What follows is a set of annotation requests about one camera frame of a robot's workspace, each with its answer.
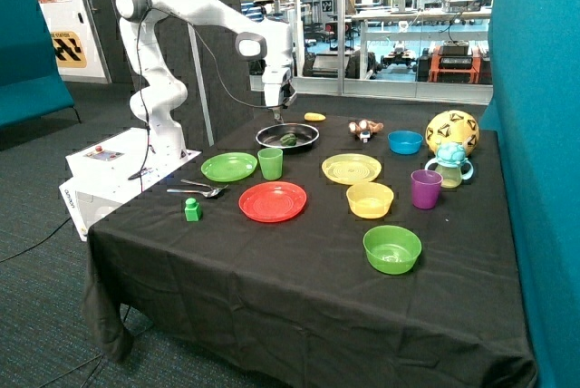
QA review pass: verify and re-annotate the red plastic plate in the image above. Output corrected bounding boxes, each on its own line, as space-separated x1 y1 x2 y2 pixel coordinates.
238 181 307 223

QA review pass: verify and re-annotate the teal sofa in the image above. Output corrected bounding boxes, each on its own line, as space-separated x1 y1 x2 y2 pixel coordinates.
0 0 75 128

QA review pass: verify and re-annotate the yellow black hazard sign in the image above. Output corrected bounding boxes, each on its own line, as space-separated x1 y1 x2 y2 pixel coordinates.
51 31 87 69

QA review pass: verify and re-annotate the green plastic bowl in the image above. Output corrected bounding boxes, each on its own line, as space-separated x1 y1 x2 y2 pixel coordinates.
362 225 422 275

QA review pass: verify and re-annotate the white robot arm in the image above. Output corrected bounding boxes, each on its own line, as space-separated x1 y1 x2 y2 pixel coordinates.
115 0 296 160

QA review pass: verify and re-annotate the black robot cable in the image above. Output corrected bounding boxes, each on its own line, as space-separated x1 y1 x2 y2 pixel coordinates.
127 6 277 181

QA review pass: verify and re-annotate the purple plastic cup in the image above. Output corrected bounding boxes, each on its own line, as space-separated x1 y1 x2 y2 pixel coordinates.
411 170 443 209

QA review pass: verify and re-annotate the yellow toy lemon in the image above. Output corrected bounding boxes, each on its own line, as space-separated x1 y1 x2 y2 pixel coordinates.
304 112 326 121

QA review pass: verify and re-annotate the green toy capsicum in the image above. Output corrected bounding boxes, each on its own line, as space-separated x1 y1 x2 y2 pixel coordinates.
280 132 297 147

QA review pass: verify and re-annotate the green plastic plate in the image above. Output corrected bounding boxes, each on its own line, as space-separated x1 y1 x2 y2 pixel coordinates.
200 152 257 182

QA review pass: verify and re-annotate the blue lidded sippy cup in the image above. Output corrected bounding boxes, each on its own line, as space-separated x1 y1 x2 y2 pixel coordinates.
424 142 474 189

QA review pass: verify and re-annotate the brown plush toy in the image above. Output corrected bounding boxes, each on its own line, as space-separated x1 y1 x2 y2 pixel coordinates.
348 120 384 142

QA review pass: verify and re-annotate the yellow plastic plate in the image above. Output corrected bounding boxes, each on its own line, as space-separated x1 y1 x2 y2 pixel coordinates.
321 153 382 185

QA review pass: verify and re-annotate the blue plastic bowl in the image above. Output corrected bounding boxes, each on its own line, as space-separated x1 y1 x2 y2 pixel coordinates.
388 131 423 155

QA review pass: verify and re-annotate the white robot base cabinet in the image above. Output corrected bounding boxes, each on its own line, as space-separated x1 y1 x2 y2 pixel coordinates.
59 128 200 241

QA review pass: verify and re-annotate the metal spoon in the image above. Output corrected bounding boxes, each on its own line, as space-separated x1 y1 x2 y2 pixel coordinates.
166 186 227 199

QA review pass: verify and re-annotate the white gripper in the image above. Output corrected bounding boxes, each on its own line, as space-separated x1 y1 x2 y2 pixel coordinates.
262 66 296 123

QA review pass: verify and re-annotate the yellow plastic bowl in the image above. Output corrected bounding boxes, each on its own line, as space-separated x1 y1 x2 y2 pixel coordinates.
346 182 394 219

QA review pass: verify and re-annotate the black tablecloth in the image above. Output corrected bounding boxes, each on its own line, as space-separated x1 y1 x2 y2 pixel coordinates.
82 117 538 387

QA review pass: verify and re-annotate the yellow black soccer ball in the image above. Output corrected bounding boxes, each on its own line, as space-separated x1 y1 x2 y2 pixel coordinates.
425 110 480 156

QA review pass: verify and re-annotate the green plastic cup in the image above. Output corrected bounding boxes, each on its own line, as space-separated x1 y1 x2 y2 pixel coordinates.
257 148 284 180

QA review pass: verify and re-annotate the teal partition panel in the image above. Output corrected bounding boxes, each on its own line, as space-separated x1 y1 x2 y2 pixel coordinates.
481 0 579 387

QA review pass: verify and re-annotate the green toy block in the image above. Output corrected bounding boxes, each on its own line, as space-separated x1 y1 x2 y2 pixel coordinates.
184 198 203 222

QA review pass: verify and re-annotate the black frying pan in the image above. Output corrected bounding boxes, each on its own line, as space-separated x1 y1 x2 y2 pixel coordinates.
255 112 320 152

